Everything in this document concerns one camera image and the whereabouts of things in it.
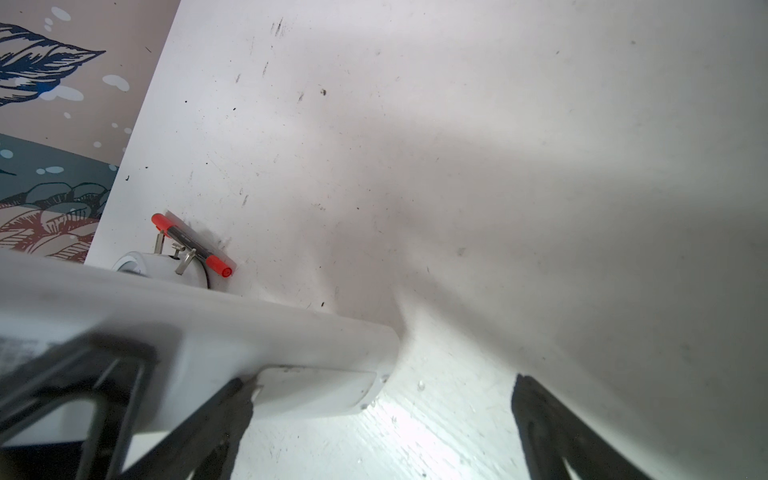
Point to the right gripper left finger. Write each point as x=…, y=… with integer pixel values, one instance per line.
x=206, y=444

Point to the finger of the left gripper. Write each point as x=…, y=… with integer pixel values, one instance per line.
x=111, y=373

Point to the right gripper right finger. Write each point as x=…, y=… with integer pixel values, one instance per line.
x=556, y=443

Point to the white remote control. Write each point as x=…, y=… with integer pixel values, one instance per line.
x=307, y=364

